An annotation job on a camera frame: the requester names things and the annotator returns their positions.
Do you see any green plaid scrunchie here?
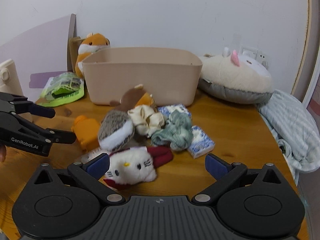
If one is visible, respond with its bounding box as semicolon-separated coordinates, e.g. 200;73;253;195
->
151;110;193;151

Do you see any clear snack packet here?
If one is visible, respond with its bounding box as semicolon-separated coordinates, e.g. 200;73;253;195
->
75;148;107;164

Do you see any squirrel plush with grey tail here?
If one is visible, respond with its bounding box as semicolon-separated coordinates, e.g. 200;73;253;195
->
98;84;156;153

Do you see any white wall socket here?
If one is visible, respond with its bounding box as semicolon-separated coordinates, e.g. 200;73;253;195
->
232;34;271;69

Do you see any green snack pouch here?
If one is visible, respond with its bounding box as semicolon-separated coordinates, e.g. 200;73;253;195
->
37;72;85;107

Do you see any cream scrunchie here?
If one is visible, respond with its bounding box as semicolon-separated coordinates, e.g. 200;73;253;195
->
127;105;167;138

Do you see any orange hamster plush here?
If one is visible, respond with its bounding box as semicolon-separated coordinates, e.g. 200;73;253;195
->
75;33;110;79

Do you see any hello kitty plush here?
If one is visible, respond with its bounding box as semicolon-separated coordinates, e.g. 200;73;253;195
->
104;146;174;190

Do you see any orange plastic container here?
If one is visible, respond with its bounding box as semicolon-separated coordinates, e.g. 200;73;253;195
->
71;115;100;152

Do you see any blue white tissue pack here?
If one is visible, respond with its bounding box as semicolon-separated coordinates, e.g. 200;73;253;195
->
187;126;215;159

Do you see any wooden stand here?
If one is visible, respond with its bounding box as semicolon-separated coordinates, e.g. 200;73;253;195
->
68;36;85;72

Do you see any striped light blue blanket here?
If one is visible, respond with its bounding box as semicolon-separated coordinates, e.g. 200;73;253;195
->
257;90;319;184

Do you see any beige thermos bottle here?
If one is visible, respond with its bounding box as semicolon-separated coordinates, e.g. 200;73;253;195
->
0;59;23;96

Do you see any cream grey plush cushion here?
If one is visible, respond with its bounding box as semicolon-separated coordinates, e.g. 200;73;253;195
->
198;47;274;104

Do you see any lilac board with purple label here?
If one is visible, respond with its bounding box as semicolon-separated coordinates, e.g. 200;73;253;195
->
1;14;76;101

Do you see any beige plastic basket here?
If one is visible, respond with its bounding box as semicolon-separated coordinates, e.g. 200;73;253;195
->
82;47;202;106

